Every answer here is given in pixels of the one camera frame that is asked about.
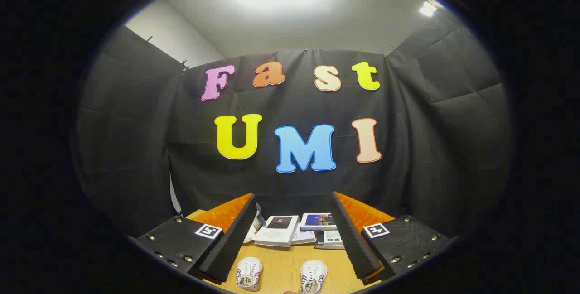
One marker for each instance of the book with blue picture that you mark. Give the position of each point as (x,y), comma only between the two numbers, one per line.
(318,221)

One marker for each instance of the plain white book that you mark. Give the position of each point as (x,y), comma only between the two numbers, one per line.
(304,236)

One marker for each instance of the dark book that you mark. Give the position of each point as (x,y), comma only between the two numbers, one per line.
(318,242)

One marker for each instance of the grey penguin plush toy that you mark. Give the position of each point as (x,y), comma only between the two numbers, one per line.
(258,209)

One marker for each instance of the white plush toy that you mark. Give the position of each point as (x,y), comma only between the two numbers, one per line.
(253,228)

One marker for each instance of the white book with portrait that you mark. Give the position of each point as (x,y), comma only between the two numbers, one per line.
(277,233)

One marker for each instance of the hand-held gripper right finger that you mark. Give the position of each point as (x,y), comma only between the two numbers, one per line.
(355,244)

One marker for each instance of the small ceiling light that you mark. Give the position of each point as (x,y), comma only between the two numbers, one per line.
(427,8)

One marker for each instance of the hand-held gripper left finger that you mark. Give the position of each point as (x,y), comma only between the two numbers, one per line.
(226,244)

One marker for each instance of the white canvas shoe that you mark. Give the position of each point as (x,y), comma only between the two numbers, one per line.
(313,276)
(249,272)

